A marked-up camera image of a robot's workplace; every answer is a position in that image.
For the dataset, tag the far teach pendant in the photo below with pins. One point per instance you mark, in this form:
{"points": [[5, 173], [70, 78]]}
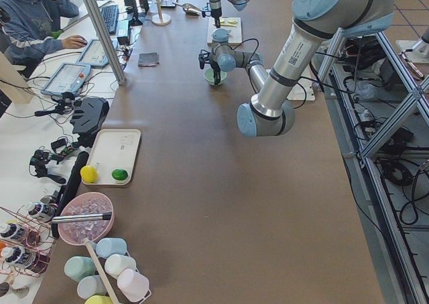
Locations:
{"points": [[93, 54]]}

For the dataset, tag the near teach pendant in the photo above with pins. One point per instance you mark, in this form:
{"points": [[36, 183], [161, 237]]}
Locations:
{"points": [[69, 78]]}

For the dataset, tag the aluminium frame post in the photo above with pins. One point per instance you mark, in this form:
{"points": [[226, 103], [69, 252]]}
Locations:
{"points": [[104, 37]]}

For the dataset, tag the pink cup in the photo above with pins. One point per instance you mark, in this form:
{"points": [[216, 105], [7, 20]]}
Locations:
{"points": [[134, 285]]}

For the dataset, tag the yellow cup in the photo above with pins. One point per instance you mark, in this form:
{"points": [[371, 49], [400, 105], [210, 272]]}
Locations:
{"points": [[98, 299]]}

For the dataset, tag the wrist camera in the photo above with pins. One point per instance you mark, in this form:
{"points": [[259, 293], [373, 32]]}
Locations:
{"points": [[206, 10], [204, 58]]}

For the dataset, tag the green cup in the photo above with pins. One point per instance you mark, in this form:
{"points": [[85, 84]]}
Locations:
{"points": [[79, 267]]}

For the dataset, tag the light green bowl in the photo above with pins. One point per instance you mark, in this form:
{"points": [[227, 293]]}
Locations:
{"points": [[209, 77]]}

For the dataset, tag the copper wire bottle rack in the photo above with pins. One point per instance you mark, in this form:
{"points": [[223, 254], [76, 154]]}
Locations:
{"points": [[26, 243]]}

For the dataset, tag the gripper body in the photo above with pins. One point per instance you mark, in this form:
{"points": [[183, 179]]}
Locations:
{"points": [[214, 66], [216, 11]]}

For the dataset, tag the white cup rack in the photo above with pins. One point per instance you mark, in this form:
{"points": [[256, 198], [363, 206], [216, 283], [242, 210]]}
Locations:
{"points": [[91, 247]]}

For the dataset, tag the bamboo cutting board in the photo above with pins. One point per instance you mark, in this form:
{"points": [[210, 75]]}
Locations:
{"points": [[234, 35]]}

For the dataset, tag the pink bowl with ice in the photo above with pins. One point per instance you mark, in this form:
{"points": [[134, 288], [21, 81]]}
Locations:
{"points": [[78, 233]]}

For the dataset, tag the beige rabbit tray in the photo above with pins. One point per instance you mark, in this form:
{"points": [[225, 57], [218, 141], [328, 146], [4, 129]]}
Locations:
{"points": [[114, 148]]}

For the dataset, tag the yellow plastic knife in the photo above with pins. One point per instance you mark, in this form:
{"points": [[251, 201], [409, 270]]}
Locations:
{"points": [[229, 24]]}

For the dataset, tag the person in blue hoodie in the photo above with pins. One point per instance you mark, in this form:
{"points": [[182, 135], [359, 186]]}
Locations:
{"points": [[33, 27]]}

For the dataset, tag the metal tongs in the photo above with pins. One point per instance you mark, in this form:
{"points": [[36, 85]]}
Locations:
{"points": [[82, 218]]}

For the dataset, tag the metal scoop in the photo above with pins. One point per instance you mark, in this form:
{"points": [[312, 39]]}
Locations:
{"points": [[189, 9]]}

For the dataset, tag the grey blue cup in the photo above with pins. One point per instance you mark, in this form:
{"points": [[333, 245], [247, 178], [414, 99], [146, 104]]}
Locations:
{"points": [[89, 286]]}

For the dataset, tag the green lime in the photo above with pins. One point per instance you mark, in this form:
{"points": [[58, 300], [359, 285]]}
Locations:
{"points": [[119, 174]]}

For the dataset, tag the wooden mug tree stand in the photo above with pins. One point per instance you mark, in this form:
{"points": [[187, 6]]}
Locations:
{"points": [[161, 18]]}

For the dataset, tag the black keyboard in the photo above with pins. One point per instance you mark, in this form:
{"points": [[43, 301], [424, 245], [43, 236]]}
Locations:
{"points": [[109, 15]]}

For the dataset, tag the yellow lemon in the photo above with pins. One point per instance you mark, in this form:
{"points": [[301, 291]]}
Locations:
{"points": [[89, 174]]}

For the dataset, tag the teach pendant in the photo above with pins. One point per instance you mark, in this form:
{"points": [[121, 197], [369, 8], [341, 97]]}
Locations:
{"points": [[69, 78], [93, 54]]}

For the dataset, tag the pale mint cup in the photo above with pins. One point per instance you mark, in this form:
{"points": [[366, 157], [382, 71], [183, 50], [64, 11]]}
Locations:
{"points": [[115, 264]]}

